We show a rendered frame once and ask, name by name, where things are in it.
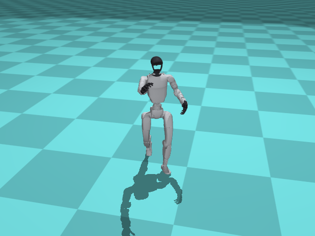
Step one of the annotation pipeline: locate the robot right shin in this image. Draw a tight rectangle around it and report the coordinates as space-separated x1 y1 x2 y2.
143 141 150 148

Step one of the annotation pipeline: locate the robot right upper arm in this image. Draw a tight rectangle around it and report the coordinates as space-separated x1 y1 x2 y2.
139 76 148 87

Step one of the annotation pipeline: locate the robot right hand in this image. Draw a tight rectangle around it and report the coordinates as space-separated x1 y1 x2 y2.
141 83 153 94

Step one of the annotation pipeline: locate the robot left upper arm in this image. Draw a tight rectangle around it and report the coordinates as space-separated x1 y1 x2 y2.
166 74 180 97

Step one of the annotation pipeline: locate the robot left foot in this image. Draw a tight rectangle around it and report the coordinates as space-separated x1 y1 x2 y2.
161 164 171 175

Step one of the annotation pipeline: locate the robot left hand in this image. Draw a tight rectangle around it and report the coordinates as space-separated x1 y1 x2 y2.
180 100 188 115

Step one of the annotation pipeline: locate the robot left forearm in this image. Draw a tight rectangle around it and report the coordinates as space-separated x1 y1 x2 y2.
177 90 186 105

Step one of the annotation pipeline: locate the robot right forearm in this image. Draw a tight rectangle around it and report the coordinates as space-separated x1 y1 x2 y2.
138 85 148 95

